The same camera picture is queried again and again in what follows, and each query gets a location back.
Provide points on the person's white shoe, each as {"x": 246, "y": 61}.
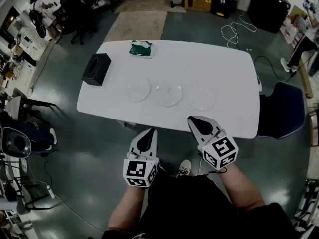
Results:
{"x": 185, "y": 167}

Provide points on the dark blue chair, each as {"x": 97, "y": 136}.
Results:
{"x": 281, "y": 111}

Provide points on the beige rug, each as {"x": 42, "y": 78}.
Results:
{"x": 149, "y": 4}
{"x": 137, "y": 25}

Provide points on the person's right forearm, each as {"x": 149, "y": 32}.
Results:
{"x": 239, "y": 188}

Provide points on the brown cardboard box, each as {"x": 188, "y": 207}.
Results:
{"x": 198, "y": 0}

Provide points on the black tissue box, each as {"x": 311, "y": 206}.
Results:
{"x": 96, "y": 68}

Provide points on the green tissue packet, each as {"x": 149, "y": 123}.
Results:
{"x": 140, "y": 49}

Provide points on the black bin with yellow lid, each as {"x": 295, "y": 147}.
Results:
{"x": 223, "y": 1}

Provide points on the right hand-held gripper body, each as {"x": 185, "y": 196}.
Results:
{"x": 220, "y": 149}

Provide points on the grey round-headed device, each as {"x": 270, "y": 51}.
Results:
{"x": 16, "y": 143}

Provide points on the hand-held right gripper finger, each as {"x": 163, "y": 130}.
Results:
{"x": 197, "y": 136}
{"x": 216, "y": 127}

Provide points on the black office chair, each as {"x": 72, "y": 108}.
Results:
{"x": 74, "y": 11}

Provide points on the clear glass plate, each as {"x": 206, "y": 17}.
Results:
{"x": 202, "y": 97}
{"x": 137, "y": 89}
{"x": 169, "y": 94}

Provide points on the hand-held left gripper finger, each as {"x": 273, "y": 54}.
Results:
{"x": 154, "y": 146}
{"x": 134, "y": 148}

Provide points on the person's black clothing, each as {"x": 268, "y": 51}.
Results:
{"x": 187, "y": 208}

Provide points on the black frame chair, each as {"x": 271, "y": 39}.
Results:
{"x": 13, "y": 107}

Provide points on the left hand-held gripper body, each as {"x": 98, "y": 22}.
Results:
{"x": 135, "y": 169}

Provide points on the black cabinet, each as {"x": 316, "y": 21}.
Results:
{"x": 268, "y": 9}

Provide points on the person's left forearm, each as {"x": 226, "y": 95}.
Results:
{"x": 124, "y": 208}

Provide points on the white power strip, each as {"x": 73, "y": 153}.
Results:
{"x": 50, "y": 192}

